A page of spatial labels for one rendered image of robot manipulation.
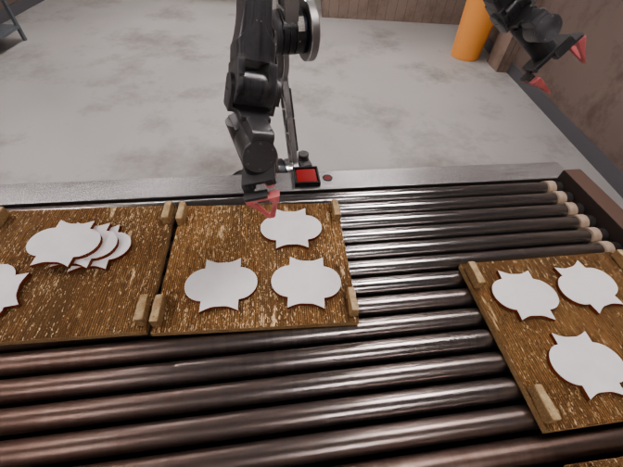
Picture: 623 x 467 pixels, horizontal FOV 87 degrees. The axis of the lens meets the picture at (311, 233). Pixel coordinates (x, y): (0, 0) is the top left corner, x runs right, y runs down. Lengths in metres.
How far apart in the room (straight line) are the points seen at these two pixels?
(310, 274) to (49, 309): 0.53
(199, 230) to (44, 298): 0.33
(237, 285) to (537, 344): 0.62
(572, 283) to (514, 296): 0.16
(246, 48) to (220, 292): 0.45
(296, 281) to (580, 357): 0.57
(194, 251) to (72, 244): 0.26
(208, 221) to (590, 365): 0.86
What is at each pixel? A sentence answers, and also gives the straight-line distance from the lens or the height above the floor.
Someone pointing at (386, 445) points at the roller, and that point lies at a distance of 0.66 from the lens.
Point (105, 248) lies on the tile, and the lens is 0.86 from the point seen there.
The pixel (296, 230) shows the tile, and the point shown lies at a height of 0.95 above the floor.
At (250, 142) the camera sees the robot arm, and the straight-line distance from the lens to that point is 0.53.
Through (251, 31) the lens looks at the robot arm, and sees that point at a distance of 0.59.
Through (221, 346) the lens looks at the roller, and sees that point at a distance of 0.70.
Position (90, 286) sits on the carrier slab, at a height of 0.94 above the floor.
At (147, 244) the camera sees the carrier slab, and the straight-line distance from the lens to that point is 0.86.
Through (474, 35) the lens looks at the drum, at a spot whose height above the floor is 0.28.
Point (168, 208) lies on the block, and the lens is 0.89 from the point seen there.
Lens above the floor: 1.55
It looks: 49 degrees down
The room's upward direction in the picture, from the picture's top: 4 degrees clockwise
